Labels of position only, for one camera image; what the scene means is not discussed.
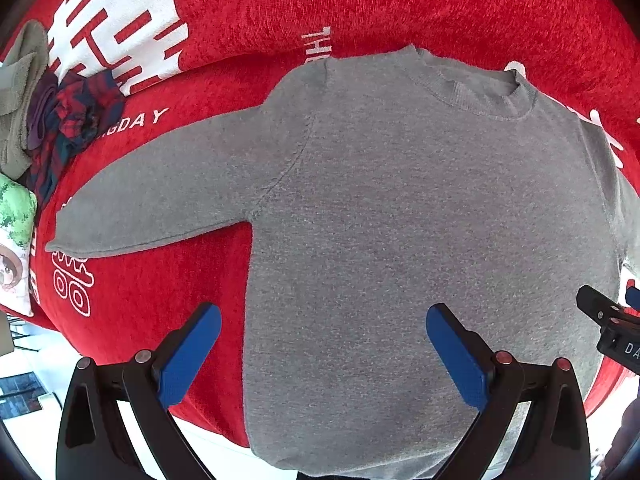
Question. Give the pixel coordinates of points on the red bedspread with white print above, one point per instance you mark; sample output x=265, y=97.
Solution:
x=150, y=284

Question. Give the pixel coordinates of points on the green cartoon print pillow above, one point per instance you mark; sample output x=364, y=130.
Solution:
x=17, y=217

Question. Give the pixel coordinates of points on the grey-green folded cloth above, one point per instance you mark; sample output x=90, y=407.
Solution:
x=21, y=71

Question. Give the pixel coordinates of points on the red navy plaid garment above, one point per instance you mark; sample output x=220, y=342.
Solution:
x=64, y=117

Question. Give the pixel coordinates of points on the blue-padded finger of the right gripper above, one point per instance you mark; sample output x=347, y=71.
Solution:
x=596, y=306
x=632, y=298

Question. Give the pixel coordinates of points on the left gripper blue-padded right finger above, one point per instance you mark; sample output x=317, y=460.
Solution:
x=553, y=442

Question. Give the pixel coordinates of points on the grey knit sweater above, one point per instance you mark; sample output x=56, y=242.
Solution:
x=400, y=239

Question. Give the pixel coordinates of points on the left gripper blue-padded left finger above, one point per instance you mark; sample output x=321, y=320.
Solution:
x=93, y=442

